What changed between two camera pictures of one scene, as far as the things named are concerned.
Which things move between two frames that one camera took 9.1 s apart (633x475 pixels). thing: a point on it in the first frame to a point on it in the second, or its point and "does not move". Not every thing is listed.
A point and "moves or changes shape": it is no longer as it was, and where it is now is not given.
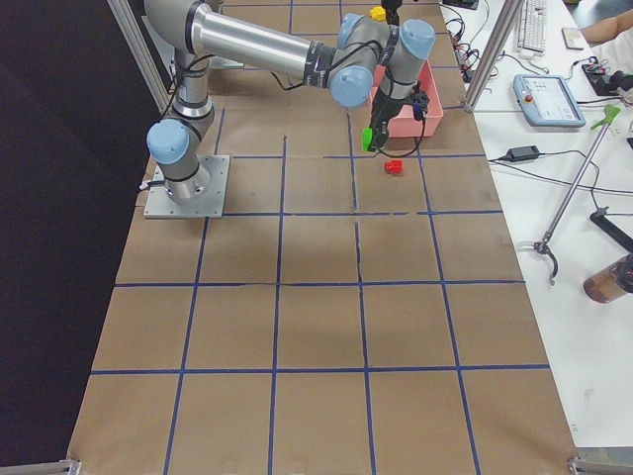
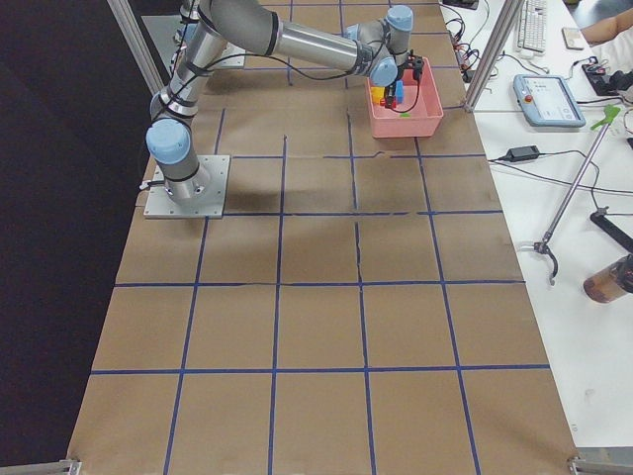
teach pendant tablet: [546, 100] does not move
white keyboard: [532, 25] does not move
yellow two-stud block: [378, 13] moves or changes shape
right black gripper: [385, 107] to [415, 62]
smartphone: [574, 39] does not move
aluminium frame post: [509, 15] does not move
